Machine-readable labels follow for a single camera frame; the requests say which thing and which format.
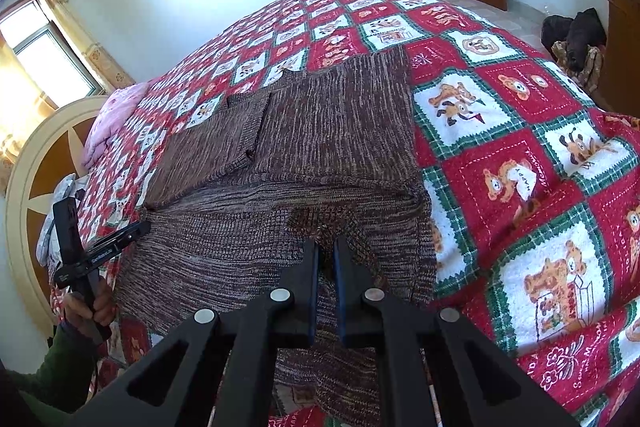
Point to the window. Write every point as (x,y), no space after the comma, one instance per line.
(45,52)

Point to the person's left forearm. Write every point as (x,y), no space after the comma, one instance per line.
(55,372)

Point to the cream wooden headboard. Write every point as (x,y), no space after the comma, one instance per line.
(45,142)

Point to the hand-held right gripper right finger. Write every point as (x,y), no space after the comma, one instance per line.
(350,297)

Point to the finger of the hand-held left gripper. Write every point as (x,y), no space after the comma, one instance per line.
(125,239)

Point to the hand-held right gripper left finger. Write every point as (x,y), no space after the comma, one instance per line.
(300,302)

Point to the brown patterned bag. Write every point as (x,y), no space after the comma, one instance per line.
(590,67)

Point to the brown knit sweater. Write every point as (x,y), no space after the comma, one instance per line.
(310,147)

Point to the red patchwork printed quilt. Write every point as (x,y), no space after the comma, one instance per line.
(525,187)

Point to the black bag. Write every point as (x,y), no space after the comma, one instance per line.
(580,32)

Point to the person's left hand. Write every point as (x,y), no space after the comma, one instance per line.
(97,304)

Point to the pink pillow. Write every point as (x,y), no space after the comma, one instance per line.
(112,124)

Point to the brown wooden desk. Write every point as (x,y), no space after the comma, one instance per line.
(622,37)

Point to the yellow curtain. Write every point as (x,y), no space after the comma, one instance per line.
(85,42)

